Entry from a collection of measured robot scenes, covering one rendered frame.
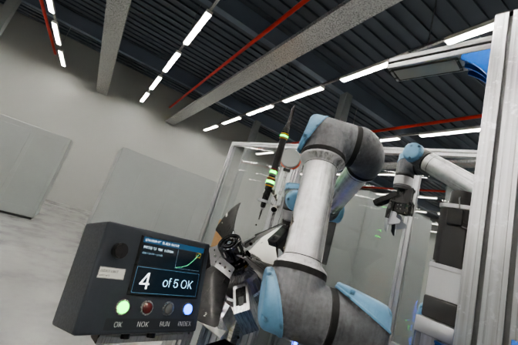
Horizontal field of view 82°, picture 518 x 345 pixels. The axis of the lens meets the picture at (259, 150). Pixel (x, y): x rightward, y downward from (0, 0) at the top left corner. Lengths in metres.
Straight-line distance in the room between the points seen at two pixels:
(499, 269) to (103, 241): 0.76
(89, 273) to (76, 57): 13.57
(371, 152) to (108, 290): 0.65
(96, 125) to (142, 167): 6.92
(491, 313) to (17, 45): 14.26
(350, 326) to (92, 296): 0.46
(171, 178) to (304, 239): 6.31
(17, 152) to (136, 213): 3.02
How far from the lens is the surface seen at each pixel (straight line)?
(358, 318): 0.66
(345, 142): 0.78
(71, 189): 13.37
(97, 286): 0.65
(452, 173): 1.21
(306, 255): 0.66
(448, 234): 0.89
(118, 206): 6.75
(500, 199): 0.80
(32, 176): 8.30
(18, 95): 13.81
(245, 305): 1.40
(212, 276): 1.43
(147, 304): 0.69
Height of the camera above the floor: 1.33
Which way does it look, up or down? 14 degrees up
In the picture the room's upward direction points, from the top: 18 degrees clockwise
